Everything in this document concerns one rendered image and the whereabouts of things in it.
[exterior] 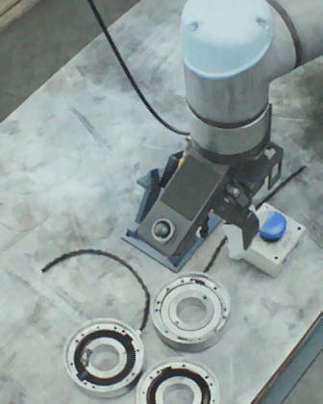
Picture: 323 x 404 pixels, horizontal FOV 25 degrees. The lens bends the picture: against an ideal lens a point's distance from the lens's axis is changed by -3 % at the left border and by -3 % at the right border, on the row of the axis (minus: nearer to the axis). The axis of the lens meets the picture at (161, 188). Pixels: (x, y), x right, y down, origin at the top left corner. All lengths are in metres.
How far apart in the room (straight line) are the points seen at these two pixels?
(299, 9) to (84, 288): 0.56
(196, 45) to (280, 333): 0.51
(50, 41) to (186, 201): 1.83
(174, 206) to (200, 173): 0.04
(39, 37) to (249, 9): 1.98
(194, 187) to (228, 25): 0.20
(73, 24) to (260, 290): 1.68
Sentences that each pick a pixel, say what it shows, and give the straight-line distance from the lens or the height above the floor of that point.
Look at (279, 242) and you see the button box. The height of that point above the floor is 0.85.
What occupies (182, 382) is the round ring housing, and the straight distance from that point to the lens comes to 0.93.
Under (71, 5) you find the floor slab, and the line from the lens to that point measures 2.63.
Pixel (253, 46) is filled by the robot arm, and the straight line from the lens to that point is 0.58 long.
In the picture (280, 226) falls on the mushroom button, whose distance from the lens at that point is 0.98.
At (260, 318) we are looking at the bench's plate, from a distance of 1.00.
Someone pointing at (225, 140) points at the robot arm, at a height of 1.19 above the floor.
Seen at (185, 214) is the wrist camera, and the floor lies 1.11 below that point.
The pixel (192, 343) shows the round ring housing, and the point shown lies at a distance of 0.94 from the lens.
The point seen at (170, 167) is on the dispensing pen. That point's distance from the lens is 0.96.
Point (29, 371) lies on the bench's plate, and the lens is 1.00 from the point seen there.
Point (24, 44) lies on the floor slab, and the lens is 2.52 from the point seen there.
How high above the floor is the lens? 1.71
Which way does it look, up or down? 56 degrees down
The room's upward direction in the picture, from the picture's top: 8 degrees counter-clockwise
